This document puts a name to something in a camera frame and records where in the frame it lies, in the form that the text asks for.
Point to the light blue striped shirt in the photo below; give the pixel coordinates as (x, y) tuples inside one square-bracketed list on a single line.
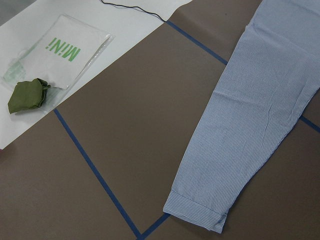
[(273, 73)]

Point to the clear plastic bag MINI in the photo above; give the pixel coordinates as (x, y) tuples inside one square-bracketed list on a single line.
[(60, 57)]

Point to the green fabric pouch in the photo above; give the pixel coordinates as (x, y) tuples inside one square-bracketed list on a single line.
[(28, 95)]

